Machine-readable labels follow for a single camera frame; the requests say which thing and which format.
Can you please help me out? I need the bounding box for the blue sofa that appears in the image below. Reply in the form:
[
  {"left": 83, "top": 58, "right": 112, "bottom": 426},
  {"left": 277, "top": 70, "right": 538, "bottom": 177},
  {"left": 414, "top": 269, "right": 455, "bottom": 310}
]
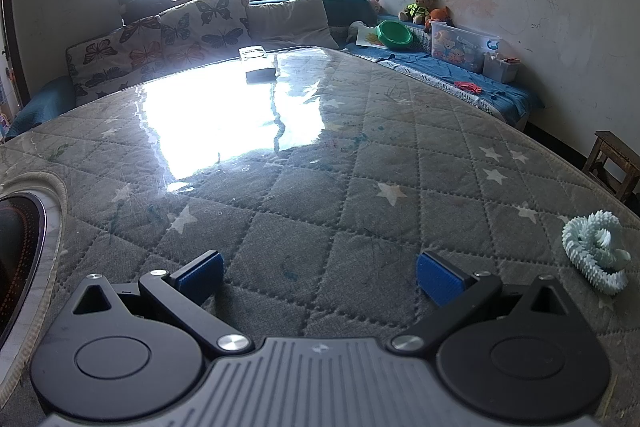
[{"left": 5, "top": 0, "right": 546, "bottom": 142}]

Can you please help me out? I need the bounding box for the blue pillow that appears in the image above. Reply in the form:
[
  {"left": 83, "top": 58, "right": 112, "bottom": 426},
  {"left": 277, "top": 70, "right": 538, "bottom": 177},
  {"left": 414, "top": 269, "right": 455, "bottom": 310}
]
[{"left": 5, "top": 76, "right": 77, "bottom": 140}]

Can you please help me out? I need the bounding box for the wooden stool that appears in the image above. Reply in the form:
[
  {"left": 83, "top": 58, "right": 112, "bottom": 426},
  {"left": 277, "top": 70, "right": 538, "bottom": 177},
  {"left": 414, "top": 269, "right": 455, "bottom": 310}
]
[{"left": 581, "top": 131, "right": 640, "bottom": 206}]

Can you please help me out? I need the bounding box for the black round induction cooktop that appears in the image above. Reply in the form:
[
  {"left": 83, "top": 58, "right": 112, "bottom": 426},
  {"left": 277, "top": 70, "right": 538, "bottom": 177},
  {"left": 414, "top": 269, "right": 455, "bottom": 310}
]
[{"left": 0, "top": 192, "right": 68, "bottom": 358}]

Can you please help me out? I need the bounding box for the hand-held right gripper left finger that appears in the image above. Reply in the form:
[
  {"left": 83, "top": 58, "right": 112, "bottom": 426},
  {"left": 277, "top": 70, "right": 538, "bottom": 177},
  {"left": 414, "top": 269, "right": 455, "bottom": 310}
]
[{"left": 72, "top": 251, "right": 253, "bottom": 354}]

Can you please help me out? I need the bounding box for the green plastic bowl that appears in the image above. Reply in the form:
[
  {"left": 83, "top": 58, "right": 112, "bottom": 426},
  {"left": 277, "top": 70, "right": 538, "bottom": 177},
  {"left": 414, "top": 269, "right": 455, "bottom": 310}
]
[{"left": 376, "top": 21, "right": 415, "bottom": 53}]

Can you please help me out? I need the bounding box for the light blue dragon toy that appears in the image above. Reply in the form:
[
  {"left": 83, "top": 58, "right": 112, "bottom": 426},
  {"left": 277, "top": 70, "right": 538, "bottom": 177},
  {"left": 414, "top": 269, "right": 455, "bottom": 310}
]
[{"left": 561, "top": 210, "right": 632, "bottom": 296}]

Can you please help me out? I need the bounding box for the beige pillow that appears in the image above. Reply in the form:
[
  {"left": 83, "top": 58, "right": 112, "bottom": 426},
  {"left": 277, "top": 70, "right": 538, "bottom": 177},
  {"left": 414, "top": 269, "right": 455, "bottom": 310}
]
[{"left": 246, "top": 0, "right": 341, "bottom": 51}]

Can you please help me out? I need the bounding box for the teddy bear with green vest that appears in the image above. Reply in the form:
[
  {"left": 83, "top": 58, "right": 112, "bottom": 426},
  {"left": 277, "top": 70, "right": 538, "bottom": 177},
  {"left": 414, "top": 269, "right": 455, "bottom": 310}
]
[{"left": 398, "top": 0, "right": 442, "bottom": 26}]

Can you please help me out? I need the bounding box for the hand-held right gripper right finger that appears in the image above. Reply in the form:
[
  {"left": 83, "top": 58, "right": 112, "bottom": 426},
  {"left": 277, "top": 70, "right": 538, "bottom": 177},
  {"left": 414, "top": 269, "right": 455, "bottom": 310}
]
[{"left": 390, "top": 250, "right": 581, "bottom": 353}]

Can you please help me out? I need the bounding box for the orange fox plush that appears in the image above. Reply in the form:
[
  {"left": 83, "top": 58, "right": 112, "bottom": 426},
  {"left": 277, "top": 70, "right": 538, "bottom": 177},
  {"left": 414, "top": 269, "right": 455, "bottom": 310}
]
[{"left": 424, "top": 7, "right": 454, "bottom": 32}]

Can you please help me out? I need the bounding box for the white drawing paper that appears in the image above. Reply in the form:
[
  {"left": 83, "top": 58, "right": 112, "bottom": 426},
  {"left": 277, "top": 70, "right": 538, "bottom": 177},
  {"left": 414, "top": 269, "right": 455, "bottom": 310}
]
[{"left": 356, "top": 27, "right": 387, "bottom": 53}]

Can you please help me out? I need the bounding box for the small white box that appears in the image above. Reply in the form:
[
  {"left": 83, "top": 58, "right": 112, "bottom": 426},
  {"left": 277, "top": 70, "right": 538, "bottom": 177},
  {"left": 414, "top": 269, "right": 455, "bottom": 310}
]
[
  {"left": 239, "top": 47, "right": 279, "bottom": 83},
  {"left": 482, "top": 54, "right": 519, "bottom": 84}
]

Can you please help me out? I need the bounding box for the grey quilted star table cover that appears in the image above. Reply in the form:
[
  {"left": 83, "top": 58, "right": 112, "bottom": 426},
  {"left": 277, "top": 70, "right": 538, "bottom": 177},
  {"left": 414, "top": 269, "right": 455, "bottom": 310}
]
[{"left": 0, "top": 46, "right": 640, "bottom": 427}]

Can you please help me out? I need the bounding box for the clear cartoon storage box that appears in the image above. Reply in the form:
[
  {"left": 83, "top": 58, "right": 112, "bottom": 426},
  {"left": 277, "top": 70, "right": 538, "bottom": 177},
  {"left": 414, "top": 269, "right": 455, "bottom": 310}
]
[{"left": 430, "top": 22, "right": 502, "bottom": 74}]

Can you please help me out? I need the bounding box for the butterfly print pillow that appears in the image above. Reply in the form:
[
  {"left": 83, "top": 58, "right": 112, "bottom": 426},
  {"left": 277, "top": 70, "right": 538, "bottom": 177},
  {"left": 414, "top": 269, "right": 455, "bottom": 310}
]
[
  {"left": 159, "top": 0, "right": 252, "bottom": 58},
  {"left": 66, "top": 14, "right": 167, "bottom": 102}
]

